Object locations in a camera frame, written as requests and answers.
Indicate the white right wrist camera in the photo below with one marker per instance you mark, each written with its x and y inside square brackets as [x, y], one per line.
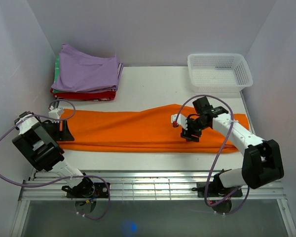
[179, 120]

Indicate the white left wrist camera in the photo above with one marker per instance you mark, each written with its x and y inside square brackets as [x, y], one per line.
[55, 114]

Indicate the purple folded trousers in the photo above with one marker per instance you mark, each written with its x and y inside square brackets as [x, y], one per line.
[80, 72]

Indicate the aluminium frame rail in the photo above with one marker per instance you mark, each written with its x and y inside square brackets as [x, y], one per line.
[151, 196]

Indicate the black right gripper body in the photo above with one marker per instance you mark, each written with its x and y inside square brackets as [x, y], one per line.
[196, 123]

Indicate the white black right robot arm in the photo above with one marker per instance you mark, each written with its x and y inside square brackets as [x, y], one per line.
[262, 161]

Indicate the orange trousers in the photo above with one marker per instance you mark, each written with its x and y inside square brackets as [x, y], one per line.
[148, 131]

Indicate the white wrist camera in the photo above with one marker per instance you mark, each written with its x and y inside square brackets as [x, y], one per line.
[179, 120]
[55, 114]

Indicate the red folded trousers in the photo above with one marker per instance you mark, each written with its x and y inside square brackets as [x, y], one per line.
[99, 96]

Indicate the green folded trousers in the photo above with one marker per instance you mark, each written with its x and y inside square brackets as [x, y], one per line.
[56, 74]

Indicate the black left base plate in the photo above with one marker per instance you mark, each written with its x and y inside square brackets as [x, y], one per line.
[98, 190]

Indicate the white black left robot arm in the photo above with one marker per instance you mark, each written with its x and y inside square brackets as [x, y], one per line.
[38, 141]

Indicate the white plastic basket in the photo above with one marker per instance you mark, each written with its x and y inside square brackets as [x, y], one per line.
[218, 72]

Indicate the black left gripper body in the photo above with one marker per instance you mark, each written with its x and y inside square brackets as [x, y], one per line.
[54, 129]

